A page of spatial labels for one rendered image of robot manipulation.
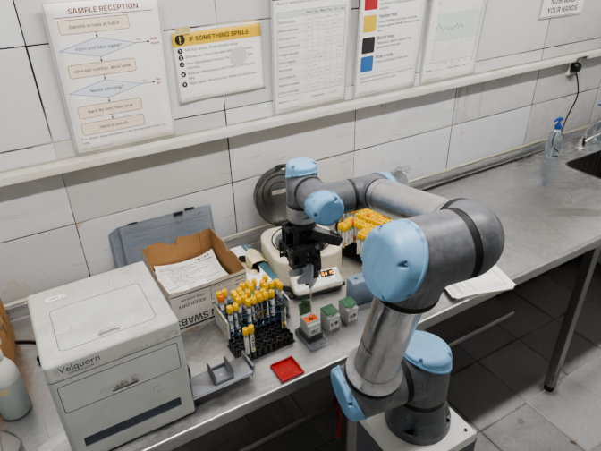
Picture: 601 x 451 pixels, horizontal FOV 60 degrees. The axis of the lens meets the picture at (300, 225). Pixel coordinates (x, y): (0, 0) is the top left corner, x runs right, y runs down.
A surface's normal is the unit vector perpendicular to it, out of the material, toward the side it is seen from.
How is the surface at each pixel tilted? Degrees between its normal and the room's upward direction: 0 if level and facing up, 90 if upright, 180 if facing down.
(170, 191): 90
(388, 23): 93
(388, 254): 83
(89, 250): 90
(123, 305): 0
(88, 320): 0
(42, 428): 0
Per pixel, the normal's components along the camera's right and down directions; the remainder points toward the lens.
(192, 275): -0.02, -0.85
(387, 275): -0.91, 0.12
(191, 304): 0.50, 0.37
